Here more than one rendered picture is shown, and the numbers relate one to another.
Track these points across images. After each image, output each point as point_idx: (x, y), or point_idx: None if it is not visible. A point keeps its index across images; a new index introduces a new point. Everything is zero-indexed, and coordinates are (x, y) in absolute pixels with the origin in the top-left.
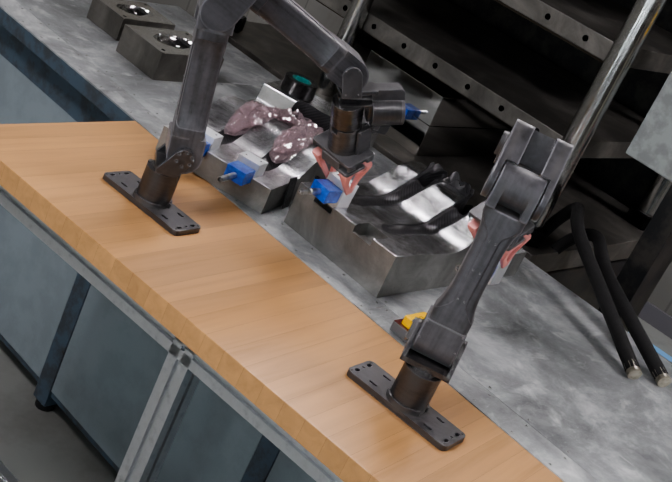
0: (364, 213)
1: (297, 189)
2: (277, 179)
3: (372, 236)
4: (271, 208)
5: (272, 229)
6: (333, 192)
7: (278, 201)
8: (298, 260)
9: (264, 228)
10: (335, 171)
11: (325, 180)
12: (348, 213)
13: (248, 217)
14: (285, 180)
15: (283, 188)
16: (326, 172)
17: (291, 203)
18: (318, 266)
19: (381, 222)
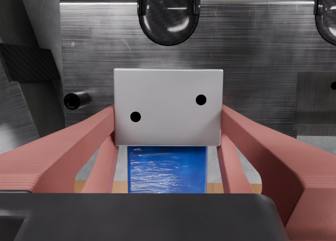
0: (248, 37)
1: (11, 11)
2: (2, 105)
3: (312, 71)
4: (61, 112)
5: (127, 166)
6: (206, 187)
7: (48, 93)
8: (220, 188)
9: (122, 180)
10: (113, 110)
11: (139, 167)
12: (239, 109)
13: (84, 182)
14: (6, 82)
15: (31, 99)
16: (115, 161)
17: (39, 31)
18: (247, 164)
19: (305, 11)
